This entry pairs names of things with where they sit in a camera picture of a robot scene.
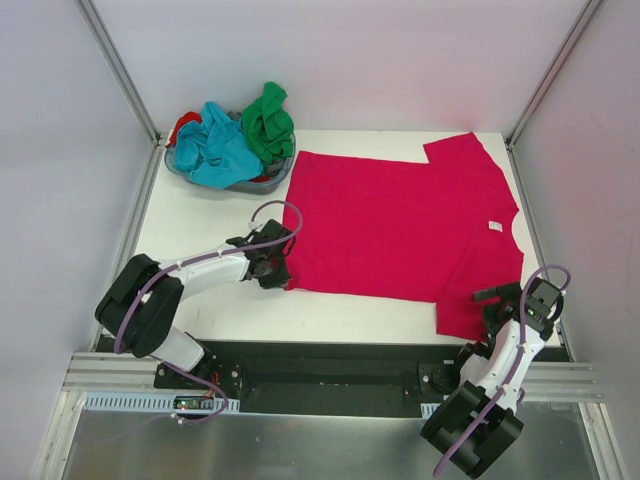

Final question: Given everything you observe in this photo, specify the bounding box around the left aluminium frame post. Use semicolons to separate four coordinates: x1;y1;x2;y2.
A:
74;0;160;145

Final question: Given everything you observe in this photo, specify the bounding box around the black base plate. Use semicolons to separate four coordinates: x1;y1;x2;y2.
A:
153;341;489;418

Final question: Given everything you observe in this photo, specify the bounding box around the magenta t-shirt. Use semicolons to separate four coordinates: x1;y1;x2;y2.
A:
283;133;524;341

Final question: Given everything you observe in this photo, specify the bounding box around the aluminium frame post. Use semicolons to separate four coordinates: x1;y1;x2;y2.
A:
74;0;160;145
505;0;606;151

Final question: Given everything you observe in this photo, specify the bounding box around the white cable duct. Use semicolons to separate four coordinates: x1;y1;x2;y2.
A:
420;402;444;420
84;393;240;416

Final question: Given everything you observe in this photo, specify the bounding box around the right white cable duct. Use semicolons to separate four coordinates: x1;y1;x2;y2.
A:
420;402;444;420

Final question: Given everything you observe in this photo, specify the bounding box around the right aluminium frame post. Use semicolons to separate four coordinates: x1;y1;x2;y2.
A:
505;0;606;151

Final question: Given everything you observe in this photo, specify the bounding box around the left white cable duct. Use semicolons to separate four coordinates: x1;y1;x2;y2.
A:
84;393;240;416

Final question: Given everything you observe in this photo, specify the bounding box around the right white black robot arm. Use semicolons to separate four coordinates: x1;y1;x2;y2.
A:
420;277;564;479

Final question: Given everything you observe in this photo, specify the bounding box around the green t-shirt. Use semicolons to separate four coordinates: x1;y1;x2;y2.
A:
240;81;294;166

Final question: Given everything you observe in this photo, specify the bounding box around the cyan t-shirt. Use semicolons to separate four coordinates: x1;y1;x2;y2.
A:
173;102;263;189

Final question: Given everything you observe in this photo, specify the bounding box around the red t-shirt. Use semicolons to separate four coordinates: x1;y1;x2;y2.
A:
166;111;202;148

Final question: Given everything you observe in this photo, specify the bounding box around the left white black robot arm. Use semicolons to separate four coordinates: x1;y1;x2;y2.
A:
95;220;295;389

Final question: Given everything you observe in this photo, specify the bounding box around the front aluminium rail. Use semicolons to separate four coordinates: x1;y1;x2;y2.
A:
62;352;605;403

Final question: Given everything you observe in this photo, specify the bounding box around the grey plastic basket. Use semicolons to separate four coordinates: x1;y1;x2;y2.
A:
163;134;296;195

